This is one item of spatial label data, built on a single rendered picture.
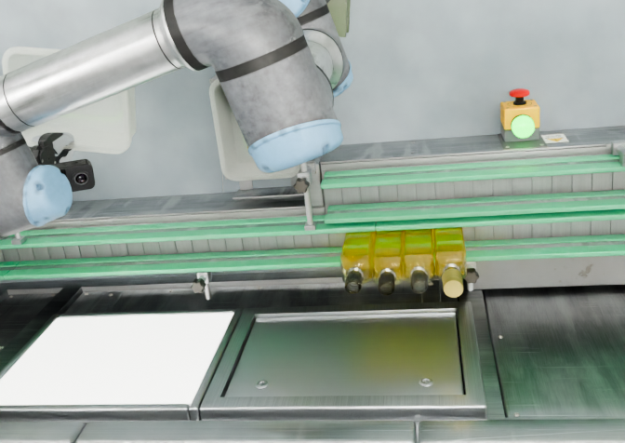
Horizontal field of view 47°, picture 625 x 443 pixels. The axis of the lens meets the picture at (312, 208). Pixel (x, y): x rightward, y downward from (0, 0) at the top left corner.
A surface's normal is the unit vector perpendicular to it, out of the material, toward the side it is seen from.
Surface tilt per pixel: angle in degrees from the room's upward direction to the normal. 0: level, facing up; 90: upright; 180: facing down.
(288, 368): 90
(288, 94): 28
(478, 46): 0
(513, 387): 90
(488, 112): 0
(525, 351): 90
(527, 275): 0
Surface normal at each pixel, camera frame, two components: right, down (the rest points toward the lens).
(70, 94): 0.01, 0.71
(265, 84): 0.00, 0.33
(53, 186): 0.91, -0.29
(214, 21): -0.23, 0.12
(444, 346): -0.11, -0.93
